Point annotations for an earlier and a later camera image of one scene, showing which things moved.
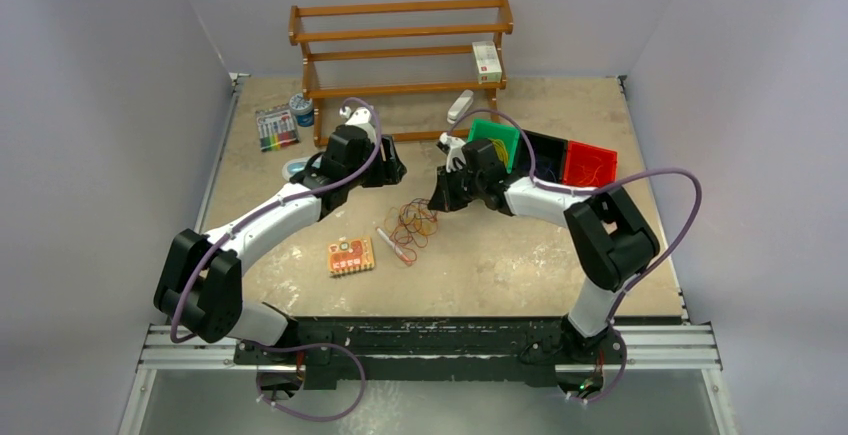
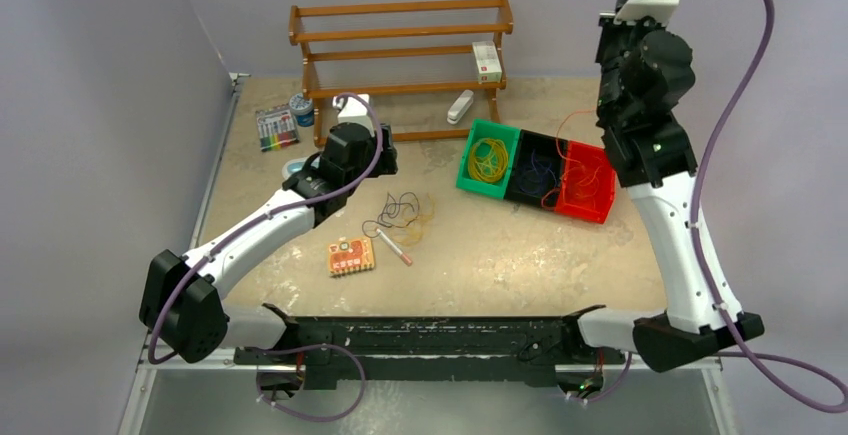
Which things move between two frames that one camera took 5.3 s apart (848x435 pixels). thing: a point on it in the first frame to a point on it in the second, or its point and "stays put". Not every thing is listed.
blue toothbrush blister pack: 296,165 stays put
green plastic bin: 508,134 stays put
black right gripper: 444,199 to 611,30
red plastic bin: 588,165 stays put
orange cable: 596,169 to 570,160
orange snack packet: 350,255 stays put
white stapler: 460,106 stays put
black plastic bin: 550,156 stays put
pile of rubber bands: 408,224 to 558,145
